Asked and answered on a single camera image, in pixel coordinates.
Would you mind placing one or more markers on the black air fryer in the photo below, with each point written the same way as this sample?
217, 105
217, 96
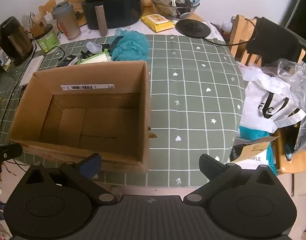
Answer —
110, 2

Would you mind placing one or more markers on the black electric kettle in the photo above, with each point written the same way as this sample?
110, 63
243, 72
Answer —
14, 40

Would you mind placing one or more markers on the small white object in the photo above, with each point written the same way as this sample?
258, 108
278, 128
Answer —
93, 47

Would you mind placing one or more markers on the yellow wet wipes pack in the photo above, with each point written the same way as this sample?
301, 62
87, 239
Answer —
156, 22

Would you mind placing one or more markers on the clear plastic bag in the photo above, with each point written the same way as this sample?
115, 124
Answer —
301, 80

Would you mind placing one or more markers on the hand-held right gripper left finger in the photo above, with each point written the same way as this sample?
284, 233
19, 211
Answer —
91, 166

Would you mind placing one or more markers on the green labelled jar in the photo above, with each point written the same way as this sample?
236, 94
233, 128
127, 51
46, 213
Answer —
46, 40

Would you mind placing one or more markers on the teal mesh bath pouf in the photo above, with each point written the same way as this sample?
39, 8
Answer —
130, 46

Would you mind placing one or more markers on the black kettle base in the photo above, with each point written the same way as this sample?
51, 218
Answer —
193, 27

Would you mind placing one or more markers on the cardboard box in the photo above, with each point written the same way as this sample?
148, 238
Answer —
93, 120

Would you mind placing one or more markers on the black cloth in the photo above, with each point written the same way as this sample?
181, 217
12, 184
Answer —
275, 40

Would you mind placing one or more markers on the glass bowl with clutter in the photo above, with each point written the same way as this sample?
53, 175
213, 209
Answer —
176, 3

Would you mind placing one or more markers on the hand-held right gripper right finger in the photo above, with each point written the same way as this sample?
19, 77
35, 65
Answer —
210, 166

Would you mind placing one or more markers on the white power bank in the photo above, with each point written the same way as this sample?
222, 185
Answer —
31, 70

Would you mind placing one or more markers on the green wet wipes pack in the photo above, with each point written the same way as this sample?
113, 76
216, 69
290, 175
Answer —
95, 58

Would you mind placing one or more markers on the white shopping bag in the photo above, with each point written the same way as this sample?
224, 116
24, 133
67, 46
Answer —
260, 97

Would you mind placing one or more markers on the wooden chair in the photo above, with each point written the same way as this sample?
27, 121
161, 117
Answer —
236, 32

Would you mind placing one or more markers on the grey shaker bottle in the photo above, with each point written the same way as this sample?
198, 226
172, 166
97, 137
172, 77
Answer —
68, 21

